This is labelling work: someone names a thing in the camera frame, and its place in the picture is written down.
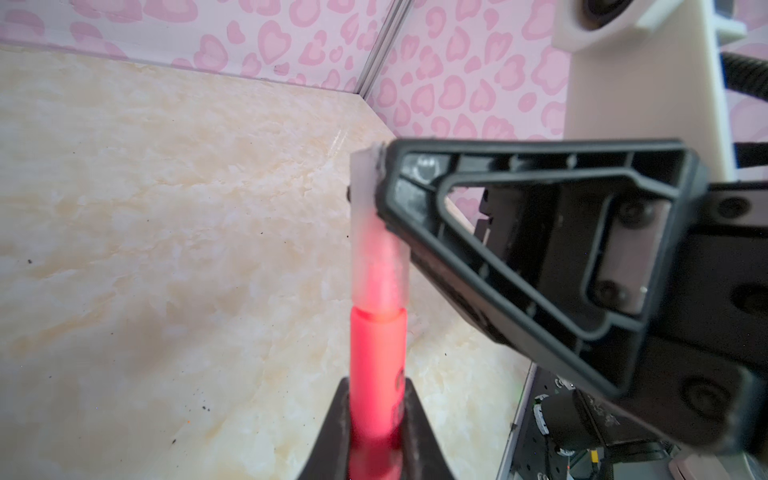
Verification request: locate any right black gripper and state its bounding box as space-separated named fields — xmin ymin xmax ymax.
xmin=617 ymin=182 xmax=767 ymax=456

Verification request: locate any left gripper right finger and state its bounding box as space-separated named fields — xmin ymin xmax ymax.
xmin=405 ymin=379 xmax=454 ymax=480

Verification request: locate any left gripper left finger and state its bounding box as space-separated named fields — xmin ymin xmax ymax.
xmin=297 ymin=378 xmax=351 ymax=480

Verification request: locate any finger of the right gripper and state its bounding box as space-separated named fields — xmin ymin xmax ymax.
xmin=375 ymin=138 xmax=708 ymax=399

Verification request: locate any pink marker pen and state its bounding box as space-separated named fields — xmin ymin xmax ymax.
xmin=346 ymin=227 xmax=410 ymax=480

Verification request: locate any clear pen cap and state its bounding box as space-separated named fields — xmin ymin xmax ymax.
xmin=349 ymin=143 xmax=410 ymax=315

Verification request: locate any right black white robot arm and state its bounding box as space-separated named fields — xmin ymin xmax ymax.
xmin=375 ymin=139 xmax=767 ymax=464

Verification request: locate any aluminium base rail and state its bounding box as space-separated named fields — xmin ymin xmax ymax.
xmin=496 ymin=363 xmax=537 ymax=480

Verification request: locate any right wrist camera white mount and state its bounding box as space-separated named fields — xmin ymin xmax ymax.
xmin=552 ymin=0 xmax=747 ymax=182

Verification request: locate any right black cable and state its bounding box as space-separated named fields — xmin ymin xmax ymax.
xmin=719 ymin=50 xmax=768 ymax=103

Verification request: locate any aluminium frame corner post right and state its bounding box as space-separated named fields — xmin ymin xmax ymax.
xmin=354 ymin=0 xmax=413 ymax=99

